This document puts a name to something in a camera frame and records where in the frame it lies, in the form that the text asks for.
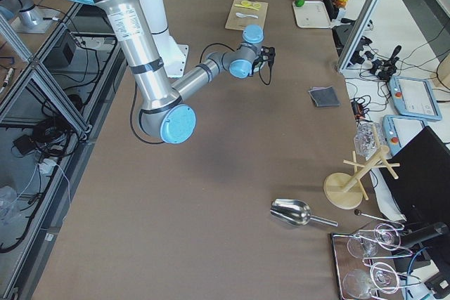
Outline white ceramic spoon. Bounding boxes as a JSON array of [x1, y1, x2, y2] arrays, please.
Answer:
[[236, 12, 259, 19]]

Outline wire glass rack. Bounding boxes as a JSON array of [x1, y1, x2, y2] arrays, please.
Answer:
[[330, 223, 421, 299]]

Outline aluminium frame post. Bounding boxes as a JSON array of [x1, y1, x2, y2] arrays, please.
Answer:
[[336, 0, 379, 72]]

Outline blue teach pendant lower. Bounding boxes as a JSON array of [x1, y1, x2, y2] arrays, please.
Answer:
[[382, 115, 428, 156]]

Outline second grey robot base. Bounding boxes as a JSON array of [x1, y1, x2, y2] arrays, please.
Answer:
[[1, 0, 51, 34]]

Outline wooden mug tree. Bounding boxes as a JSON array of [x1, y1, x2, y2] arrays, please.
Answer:
[[323, 125, 400, 209]]

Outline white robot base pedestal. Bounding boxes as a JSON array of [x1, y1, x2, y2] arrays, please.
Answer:
[[140, 0, 188, 78]]

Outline blue teach pendant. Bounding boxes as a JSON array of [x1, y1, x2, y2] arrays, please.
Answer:
[[382, 115, 428, 156], [389, 75, 442, 121]]

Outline blue teach pendant upper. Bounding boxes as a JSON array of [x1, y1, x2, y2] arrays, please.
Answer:
[[389, 75, 442, 121]]

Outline clear glass dish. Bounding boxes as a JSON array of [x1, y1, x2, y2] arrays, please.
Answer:
[[354, 122, 386, 157]]

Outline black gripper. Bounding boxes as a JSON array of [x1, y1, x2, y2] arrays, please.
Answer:
[[252, 46, 276, 74]]

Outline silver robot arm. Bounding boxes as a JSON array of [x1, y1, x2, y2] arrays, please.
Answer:
[[69, 0, 264, 144]]

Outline black monitor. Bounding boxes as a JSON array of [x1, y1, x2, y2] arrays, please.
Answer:
[[380, 126, 449, 224]]

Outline yellow plastic knife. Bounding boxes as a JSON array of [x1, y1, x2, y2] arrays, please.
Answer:
[[233, 4, 252, 8]]

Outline grey folded cloth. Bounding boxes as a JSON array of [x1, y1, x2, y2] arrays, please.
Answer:
[[308, 86, 340, 107]]

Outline cream tray with bear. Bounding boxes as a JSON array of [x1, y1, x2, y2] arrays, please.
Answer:
[[292, 1, 331, 29]]

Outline pink cloth under grey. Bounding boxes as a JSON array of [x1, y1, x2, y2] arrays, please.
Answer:
[[310, 86, 327, 91]]

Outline wooden cutting board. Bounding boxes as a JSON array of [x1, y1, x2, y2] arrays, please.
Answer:
[[225, 0, 268, 31]]

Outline metal scoop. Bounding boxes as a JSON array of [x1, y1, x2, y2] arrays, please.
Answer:
[[270, 198, 338, 227]]

